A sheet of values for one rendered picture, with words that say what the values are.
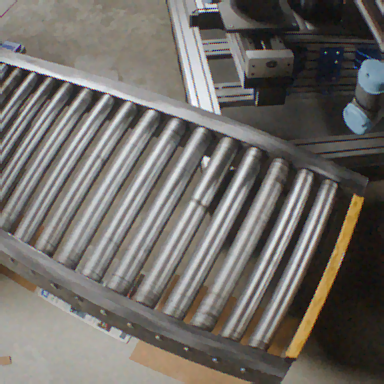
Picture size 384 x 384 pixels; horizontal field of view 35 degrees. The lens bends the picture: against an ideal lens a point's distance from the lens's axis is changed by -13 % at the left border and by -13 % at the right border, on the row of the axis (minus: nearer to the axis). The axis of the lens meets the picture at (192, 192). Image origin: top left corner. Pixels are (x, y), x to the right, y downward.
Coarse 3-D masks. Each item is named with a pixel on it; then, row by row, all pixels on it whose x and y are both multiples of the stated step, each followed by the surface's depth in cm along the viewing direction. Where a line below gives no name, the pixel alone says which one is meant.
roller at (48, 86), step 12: (48, 84) 165; (36, 96) 163; (48, 96) 165; (24, 108) 161; (36, 108) 162; (24, 120) 159; (12, 132) 157; (24, 132) 160; (0, 144) 155; (12, 144) 156; (0, 156) 154; (0, 168) 154
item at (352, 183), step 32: (32, 64) 169; (96, 96) 165; (128, 96) 161; (160, 96) 161; (160, 128) 165; (192, 128) 159; (224, 128) 156; (288, 160) 152; (320, 160) 152; (352, 192) 149
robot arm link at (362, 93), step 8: (368, 64) 125; (376, 64) 125; (360, 72) 127; (368, 72) 124; (376, 72) 124; (360, 80) 127; (368, 80) 124; (376, 80) 123; (360, 88) 129; (368, 88) 126; (376, 88) 125; (360, 96) 131; (368, 96) 128; (376, 96) 127; (360, 104) 132; (368, 104) 130; (376, 104) 130
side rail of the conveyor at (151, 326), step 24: (0, 240) 141; (24, 264) 138; (48, 264) 138; (48, 288) 143; (72, 288) 135; (96, 288) 135; (96, 312) 139; (120, 312) 132; (144, 312) 133; (144, 336) 137; (168, 336) 130; (192, 336) 130; (216, 336) 130; (192, 360) 137; (216, 360) 128; (240, 360) 126; (264, 360) 126
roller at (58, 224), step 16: (128, 112) 159; (112, 128) 156; (128, 128) 160; (96, 144) 155; (112, 144) 155; (96, 160) 152; (80, 176) 150; (96, 176) 152; (80, 192) 148; (64, 208) 145; (48, 224) 143; (64, 224) 144; (48, 240) 141
